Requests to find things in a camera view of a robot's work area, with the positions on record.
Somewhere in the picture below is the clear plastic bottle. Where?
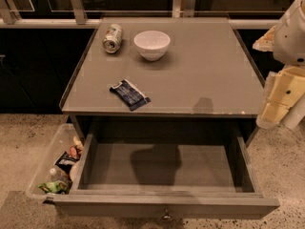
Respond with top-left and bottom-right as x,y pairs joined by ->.
50,168 -> 70,185

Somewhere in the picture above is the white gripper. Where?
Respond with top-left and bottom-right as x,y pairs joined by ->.
253,0 -> 305,129

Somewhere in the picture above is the blue rxbar blueberry wrapper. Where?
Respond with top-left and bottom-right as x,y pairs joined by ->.
110,79 -> 151,111

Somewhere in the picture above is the open grey top drawer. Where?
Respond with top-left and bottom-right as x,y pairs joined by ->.
54,135 -> 279,220

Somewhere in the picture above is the clear plastic bin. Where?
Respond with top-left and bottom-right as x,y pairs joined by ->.
26,124 -> 85,205

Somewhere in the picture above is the red snack packet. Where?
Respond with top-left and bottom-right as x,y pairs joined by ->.
69,146 -> 81,159

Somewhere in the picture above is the black snack packet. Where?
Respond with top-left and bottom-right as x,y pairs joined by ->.
55,152 -> 77,174

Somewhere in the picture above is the white ceramic bowl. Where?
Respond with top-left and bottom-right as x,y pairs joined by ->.
133,31 -> 171,61

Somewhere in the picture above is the green snack bag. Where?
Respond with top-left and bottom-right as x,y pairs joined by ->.
38,181 -> 69,194

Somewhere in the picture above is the metal railing frame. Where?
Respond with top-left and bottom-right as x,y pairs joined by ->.
1,0 -> 294,24

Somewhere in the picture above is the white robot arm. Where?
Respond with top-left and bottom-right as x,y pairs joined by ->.
253,0 -> 305,129

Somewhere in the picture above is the green soda can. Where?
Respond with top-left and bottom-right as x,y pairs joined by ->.
103,24 -> 123,53

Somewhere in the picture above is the grey cabinet with glass top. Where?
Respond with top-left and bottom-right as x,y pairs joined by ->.
58,16 -> 267,145

